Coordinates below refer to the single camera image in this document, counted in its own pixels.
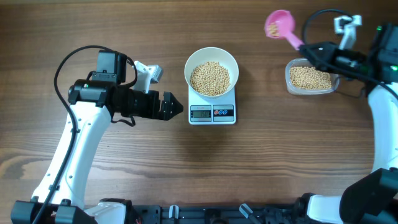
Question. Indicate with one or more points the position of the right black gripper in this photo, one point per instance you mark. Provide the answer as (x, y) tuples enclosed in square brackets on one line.
[(328, 51)]

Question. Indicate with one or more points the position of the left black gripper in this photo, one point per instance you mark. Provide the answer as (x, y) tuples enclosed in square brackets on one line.
[(153, 97)]

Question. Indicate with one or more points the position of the pink plastic scoop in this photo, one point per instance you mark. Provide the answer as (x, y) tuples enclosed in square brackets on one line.
[(280, 24)]

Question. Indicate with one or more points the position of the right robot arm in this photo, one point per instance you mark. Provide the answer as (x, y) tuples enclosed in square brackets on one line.
[(373, 198)]

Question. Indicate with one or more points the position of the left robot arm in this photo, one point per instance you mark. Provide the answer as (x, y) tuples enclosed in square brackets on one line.
[(91, 106)]

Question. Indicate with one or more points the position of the soybeans in bowl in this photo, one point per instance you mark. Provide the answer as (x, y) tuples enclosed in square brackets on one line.
[(210, 79)]

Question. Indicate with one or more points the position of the white digital kitchen scale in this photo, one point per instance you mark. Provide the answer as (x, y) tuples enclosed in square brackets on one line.
[(211, 111)]

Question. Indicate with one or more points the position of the white bowl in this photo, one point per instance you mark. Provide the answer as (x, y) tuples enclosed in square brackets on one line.
[(212, 54)]

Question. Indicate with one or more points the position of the clear plastic container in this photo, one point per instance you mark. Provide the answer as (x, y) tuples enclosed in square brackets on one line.
[(302, 62)]

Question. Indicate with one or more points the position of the soybeans in container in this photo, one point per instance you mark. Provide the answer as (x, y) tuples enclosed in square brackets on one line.
[(308, 78)]

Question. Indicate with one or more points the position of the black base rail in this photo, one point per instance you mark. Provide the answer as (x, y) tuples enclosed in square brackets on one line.
[(273, 214)]

